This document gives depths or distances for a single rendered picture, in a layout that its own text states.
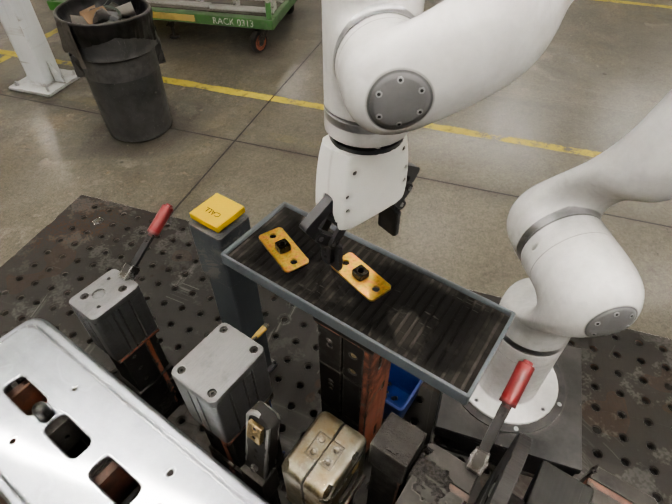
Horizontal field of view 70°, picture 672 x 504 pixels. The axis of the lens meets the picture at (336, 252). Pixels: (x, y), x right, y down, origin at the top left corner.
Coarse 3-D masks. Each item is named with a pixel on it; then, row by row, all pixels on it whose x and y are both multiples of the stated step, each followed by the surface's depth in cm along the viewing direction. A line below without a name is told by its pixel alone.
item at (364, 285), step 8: (344, 256) 66; (352, 256) 66; (352, 264) 65; (360, 264) 65; (344, 272) 64; (352, 272) 63; (360, 272) 64; (368, 272) 63; (352, 280) 63; (360, 280) 62; (368, 280) 63; (376, 280) 63; (384, 280) 63; (360, 288) 62; (368, 288) 62; (384, 288) 62; (368, 296) 61; (376, 296) 61
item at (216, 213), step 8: (208, 200) 75; (216, 200) 75; (224, 200) 75; (200, 208) 73; (208, 208) 73; (216, 208) 73; (224, 208) 73; (232, 208) 73; (240, 208) 73; (192, 216) 73; (200, 216) 72; (208, 216) 72; (216, 216) 72; (224, 216) 72; (232, 216) 72; (208, 224) 71; (216, 224) 71; (224, 224) 71
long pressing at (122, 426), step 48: (48, 336) 76; (0, 384) 70; (48, 384) 70; (96, 384) 70; (0, 432) 65; (96, 432) 65; (144, 432) 65; (0, 480) 61; (48, 480) 61; (144, 480) 61; (192, 480) 61; (240, 480) 61
